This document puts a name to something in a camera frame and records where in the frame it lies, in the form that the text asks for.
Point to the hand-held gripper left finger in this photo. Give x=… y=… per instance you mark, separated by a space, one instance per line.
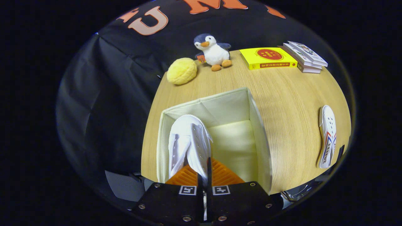
x=169 y=204

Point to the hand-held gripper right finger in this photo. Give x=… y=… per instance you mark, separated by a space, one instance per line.
x=238 y=204

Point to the white canvas shoe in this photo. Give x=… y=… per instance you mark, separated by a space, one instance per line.
x=188 y=141

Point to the beige fabric storage box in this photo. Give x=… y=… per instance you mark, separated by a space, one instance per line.
x=232 y=110

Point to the white striped shoe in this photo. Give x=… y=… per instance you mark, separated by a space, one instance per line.
x=328 y=135

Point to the grey fabric panel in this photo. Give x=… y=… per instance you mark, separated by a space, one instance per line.
x=125 y=186

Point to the yellow plush bun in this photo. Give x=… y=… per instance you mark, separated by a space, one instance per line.
x=181 y=71

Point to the yellow book with red circle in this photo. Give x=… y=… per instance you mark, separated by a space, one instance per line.
x=267 y=58

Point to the penguin plush toy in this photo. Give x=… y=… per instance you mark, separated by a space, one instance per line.
x=213 y=51

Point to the white paperback book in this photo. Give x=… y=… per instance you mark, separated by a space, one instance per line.
x=298 y=56

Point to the white illustrated cover book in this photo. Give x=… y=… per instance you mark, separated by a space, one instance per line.
x=309 y=53

